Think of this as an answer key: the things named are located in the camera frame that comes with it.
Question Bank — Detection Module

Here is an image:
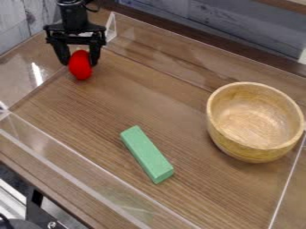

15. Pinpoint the black table leg clamp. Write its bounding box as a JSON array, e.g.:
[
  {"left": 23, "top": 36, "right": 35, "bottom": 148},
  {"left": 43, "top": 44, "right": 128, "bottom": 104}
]
[{"left": 25, "top": 190, "right": 68, "bottom": 229}]

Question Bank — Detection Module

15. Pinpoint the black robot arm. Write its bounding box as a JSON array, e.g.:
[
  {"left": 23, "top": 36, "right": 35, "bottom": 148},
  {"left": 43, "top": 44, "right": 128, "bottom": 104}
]
[{"left": 43, "top": 0, "right": 107, "bottom": 66}]

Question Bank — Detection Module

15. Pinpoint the clear acrylic barrier wall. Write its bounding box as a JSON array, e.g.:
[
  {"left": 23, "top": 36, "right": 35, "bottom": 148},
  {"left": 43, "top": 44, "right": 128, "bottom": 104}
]
[{"left": 0, "top": 103, "right": 199, "bottom": 229}]

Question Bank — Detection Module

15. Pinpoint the clear acrylic corner bracket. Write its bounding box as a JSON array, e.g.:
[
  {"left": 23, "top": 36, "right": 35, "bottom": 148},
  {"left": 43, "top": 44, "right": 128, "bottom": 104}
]
[{"left": 106, "top": 13, "right": 118, "bottom": 42}]

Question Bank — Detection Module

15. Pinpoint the red plush strawberry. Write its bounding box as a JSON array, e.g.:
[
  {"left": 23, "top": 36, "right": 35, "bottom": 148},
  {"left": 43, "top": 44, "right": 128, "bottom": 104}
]
[{"left": 68, "top": 50, "right": 92, "bottom": 81}]

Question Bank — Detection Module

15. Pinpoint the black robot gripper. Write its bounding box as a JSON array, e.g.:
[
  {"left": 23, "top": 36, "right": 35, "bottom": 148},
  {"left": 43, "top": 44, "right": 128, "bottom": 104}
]
[{"left": 43, "top": 23, "right": 107, "bottom": 66}]

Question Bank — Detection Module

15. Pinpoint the green rectangular block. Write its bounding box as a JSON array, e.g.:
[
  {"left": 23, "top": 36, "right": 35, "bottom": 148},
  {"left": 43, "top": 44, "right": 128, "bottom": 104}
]
[{"left": 119, "top": 125, "right": 175, "bottom": 184}]

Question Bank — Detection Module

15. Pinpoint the light wooden bowl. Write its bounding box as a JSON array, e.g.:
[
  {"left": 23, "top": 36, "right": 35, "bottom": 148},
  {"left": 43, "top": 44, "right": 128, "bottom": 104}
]
[{"left": 206, "top": 81, "right": 303, "bottom": 164}]

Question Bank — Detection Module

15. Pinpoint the black cable on floor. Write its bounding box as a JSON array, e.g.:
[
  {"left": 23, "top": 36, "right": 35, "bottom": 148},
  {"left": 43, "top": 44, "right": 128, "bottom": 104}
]
[{"left": 0, "top": 213, "right": 17, "bottom": 229}]

